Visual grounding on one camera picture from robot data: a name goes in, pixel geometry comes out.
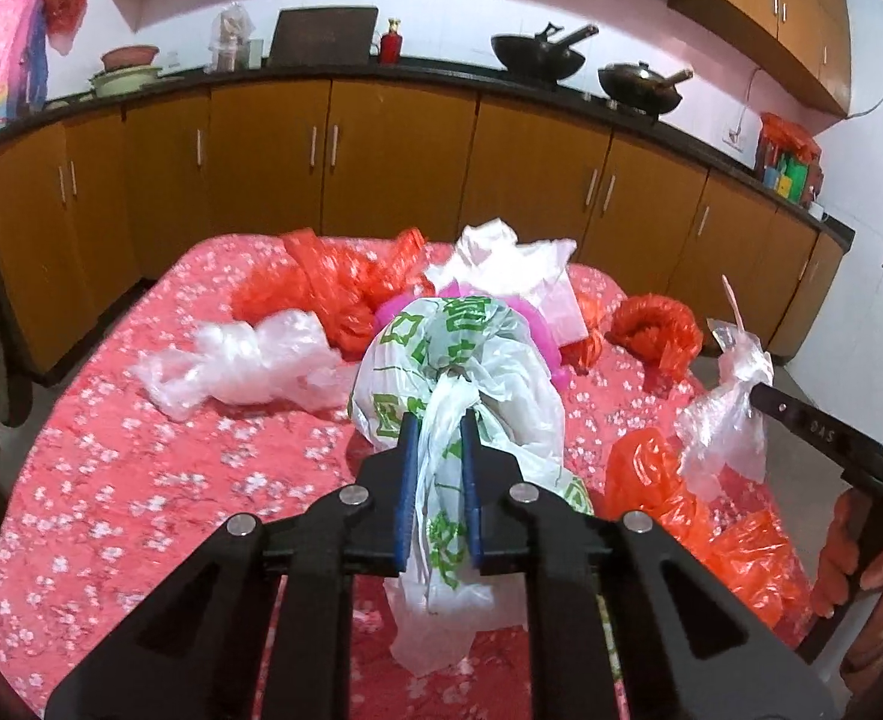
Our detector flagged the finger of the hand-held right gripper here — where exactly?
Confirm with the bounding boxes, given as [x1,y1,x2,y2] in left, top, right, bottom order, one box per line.
[749,381,883,467]

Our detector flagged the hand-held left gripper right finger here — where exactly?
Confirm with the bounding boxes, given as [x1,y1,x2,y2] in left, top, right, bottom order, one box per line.
[460,412,839,720]

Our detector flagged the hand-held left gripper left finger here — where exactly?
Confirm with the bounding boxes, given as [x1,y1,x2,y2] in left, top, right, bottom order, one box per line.
[44,411,420,720]

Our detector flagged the clear plastic bag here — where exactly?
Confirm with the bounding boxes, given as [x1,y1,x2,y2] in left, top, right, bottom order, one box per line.
[674,274,776,503]
[133,310,356,422]

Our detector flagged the white green-print plastic bag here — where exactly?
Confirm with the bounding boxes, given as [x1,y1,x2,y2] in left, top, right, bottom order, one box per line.
[347,296,596,676]

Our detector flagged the pink plastic bag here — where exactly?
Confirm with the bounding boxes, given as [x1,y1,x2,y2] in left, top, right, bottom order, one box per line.
[370,277,572,391]

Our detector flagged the person's right forearm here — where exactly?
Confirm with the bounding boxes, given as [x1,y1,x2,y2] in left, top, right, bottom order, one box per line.
[837,660,883,720]

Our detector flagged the person's right hand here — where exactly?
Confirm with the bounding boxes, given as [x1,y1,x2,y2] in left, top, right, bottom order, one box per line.
[811,491,883,665]

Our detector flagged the orange-red plastic bag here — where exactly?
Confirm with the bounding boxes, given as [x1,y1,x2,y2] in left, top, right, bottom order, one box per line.
[599,429,714,567]
[704,508,818,650]

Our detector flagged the small red plastic bag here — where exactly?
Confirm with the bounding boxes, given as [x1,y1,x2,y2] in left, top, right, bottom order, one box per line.
[561,292,609,372]

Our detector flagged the knotted red plastic bag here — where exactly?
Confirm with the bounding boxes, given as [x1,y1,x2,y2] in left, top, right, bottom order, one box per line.
[605,295,707,382]

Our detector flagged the large red plastic bag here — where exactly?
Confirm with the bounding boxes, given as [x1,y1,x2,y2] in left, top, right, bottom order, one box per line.
[230,227,443,361]

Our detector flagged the red floral bedsheet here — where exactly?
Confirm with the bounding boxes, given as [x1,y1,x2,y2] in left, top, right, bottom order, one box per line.
[0,234,818,720]

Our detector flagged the wooden base cabinets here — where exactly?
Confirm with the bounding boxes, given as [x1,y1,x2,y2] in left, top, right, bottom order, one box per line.
[0,75,848,383]

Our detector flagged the black wok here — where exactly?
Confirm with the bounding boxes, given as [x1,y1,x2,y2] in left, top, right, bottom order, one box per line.
[491,21,600,83]
[597,62,695,119]

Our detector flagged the black countertop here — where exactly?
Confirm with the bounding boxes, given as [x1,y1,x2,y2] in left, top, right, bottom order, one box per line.
[0,56,857,245]

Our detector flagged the black board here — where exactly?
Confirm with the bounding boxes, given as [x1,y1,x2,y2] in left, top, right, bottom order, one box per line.
[266,6,380,68]

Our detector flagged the clear bag with jars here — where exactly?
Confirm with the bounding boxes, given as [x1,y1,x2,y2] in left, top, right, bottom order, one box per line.
[211,4,261,73]

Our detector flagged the pale green pot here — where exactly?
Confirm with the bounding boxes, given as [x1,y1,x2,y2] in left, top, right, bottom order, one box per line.
[88,66,167,98]

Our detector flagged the pink bowl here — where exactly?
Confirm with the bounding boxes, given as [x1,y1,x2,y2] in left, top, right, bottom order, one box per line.
[100,45,161,74]

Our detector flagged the hanging red plastic bag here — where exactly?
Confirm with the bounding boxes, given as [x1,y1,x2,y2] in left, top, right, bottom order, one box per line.
[41,0,89,55]

